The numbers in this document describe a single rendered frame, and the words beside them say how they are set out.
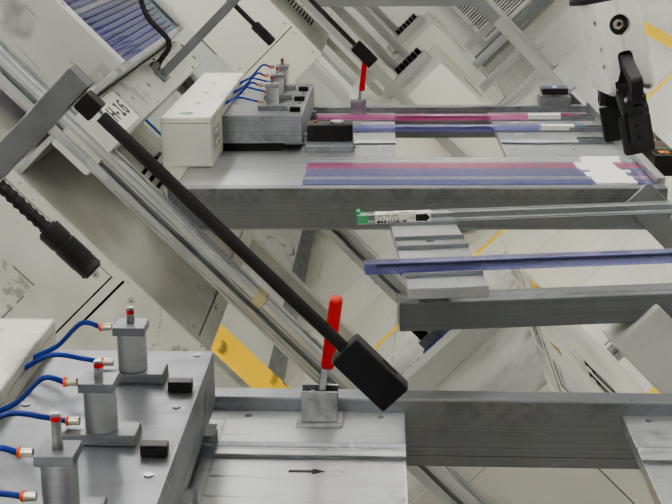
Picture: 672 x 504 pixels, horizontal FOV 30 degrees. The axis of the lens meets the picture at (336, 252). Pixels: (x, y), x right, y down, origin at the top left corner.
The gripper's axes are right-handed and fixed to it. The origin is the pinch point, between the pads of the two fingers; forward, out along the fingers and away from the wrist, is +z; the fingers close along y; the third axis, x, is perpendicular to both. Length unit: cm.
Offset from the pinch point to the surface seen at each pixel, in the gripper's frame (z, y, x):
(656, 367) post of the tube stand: 20.8, -14.1, 3.8
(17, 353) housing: -1, -41, 57
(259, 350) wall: 153, 454, 96
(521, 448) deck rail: 17.5, -34.7, 20.3
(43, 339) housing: -1, -37, 56
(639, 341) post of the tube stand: 17.8, -14.1, 5.1
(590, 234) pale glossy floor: 83, 278, -42
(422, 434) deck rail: 14.6, -34.3, 28.2
